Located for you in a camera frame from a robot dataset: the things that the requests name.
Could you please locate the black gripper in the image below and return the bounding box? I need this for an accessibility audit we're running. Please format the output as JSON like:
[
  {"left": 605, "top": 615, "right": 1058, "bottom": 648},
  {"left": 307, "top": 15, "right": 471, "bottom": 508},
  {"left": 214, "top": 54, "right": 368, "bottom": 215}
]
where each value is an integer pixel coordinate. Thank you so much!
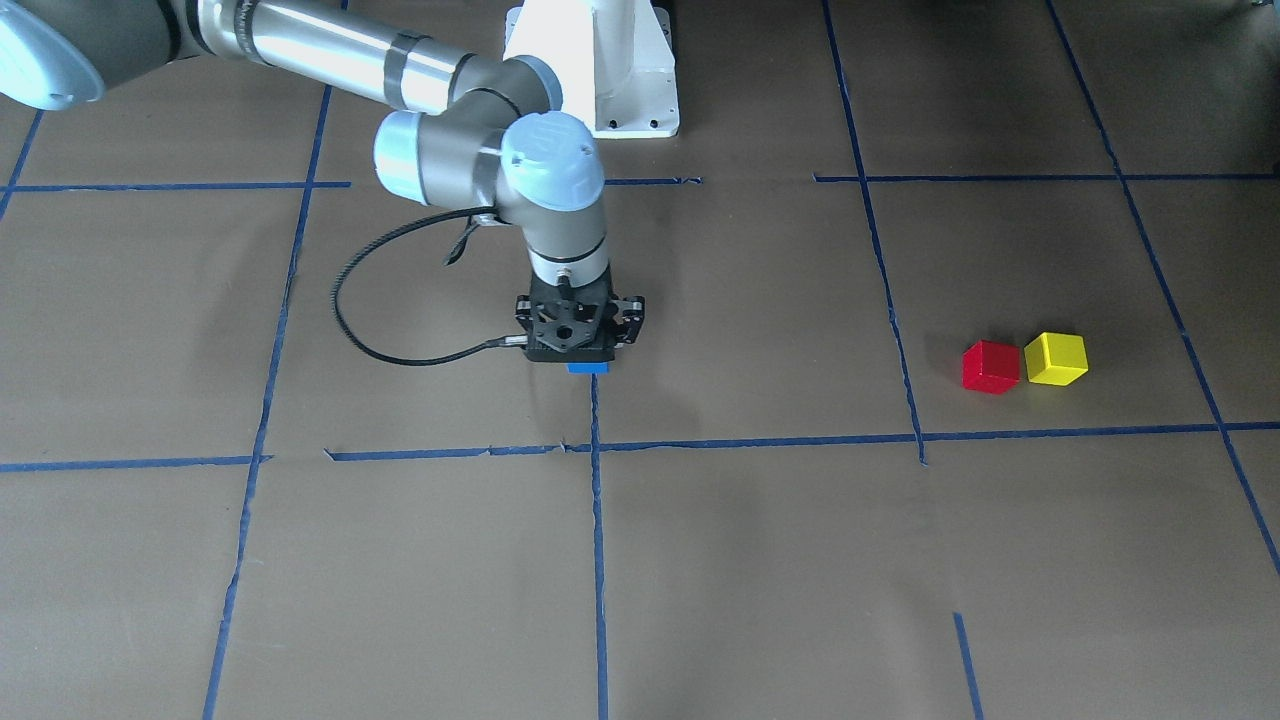
[{"left": 515, "top": 275, "right": 646, "bottom": 364}]

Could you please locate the blue wooden cube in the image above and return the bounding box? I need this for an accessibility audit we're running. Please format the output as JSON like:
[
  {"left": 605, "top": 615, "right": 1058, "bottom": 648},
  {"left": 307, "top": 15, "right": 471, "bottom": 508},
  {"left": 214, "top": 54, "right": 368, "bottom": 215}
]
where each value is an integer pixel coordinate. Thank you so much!
[{"left": 564, "top": 361, "right": 611, "bottom": 375}]

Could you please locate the red wooden cube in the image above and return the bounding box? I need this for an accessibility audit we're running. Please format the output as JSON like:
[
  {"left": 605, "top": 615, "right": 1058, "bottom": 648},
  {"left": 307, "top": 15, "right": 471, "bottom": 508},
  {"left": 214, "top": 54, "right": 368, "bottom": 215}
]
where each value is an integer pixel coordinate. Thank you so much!
[{"left": 961, "top": 340, "right": 1021, "bottom": 395}]

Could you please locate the yellow wooden cube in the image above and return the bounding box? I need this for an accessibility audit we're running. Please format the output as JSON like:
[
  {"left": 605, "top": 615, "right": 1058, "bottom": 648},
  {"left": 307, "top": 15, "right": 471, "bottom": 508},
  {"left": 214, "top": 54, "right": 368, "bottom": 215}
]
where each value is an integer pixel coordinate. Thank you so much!
[{"left": 1023, "top": 332, "right": 1089, "bottom": 387}]

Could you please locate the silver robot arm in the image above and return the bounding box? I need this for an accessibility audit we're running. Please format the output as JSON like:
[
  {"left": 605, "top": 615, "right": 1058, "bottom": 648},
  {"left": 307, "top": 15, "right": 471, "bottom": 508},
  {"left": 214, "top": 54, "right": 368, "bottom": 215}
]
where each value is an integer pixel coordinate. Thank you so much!
[{"left": 3, "top": 1, "right": 646, "bottom": 366}]

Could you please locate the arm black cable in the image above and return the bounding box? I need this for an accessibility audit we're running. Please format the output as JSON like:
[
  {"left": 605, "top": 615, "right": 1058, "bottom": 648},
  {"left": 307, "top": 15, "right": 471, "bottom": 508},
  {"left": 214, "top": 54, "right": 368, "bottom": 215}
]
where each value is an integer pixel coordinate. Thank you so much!
[{"left": 332, "top": 206, "right": 529, "bottom": 366}]

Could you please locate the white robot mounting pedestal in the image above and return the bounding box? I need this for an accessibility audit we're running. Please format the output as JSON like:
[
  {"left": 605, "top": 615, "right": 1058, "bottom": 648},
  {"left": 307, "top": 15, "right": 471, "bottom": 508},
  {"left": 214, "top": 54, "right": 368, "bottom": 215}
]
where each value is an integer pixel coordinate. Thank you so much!
[{"left": 504, "top": 1, "right": 681, "bottom": 140}]

